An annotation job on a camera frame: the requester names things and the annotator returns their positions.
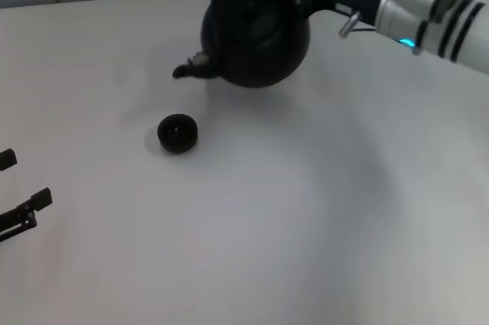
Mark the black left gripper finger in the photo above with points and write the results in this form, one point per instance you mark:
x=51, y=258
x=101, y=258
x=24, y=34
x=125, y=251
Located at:
x=41, y=199
x=7, y=158

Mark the black round teapot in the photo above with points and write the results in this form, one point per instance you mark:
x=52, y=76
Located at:
x=263, y=42

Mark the small dark teacup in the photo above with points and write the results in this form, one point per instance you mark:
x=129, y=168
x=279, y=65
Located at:
x=178, y=134

